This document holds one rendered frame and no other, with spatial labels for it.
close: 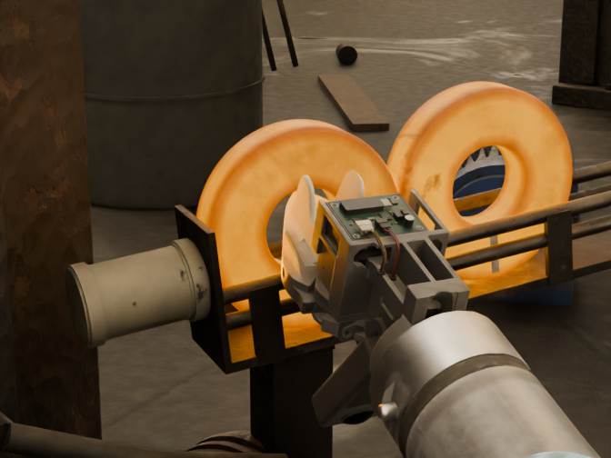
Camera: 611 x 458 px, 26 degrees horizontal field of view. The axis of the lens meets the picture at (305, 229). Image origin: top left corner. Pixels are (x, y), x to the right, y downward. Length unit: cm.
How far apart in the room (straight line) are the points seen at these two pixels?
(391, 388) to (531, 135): 32
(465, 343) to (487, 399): 4
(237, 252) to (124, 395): 147
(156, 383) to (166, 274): 153
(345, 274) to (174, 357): 174
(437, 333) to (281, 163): 22
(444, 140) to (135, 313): 26
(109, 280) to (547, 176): 36
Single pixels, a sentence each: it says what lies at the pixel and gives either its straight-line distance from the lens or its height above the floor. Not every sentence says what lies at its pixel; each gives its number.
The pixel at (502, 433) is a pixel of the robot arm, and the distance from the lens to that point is 72.
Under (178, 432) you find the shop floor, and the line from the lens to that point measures 226.
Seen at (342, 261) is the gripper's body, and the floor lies 73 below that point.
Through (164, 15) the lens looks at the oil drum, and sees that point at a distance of 336.
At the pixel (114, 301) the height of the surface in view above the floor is 68.
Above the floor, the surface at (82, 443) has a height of 59.
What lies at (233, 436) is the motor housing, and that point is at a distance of 104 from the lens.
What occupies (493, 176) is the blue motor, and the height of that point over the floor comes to 31.
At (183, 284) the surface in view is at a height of 68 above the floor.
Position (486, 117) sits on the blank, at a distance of 101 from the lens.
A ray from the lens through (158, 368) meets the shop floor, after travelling 251.
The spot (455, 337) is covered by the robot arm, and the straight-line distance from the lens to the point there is 77.
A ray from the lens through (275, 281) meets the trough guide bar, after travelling 94.
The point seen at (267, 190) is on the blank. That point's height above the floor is 74.
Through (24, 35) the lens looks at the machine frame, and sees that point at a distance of 106.
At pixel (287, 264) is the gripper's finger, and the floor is 70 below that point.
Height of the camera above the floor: 99
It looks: 17 degrees down
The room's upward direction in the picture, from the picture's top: straight up
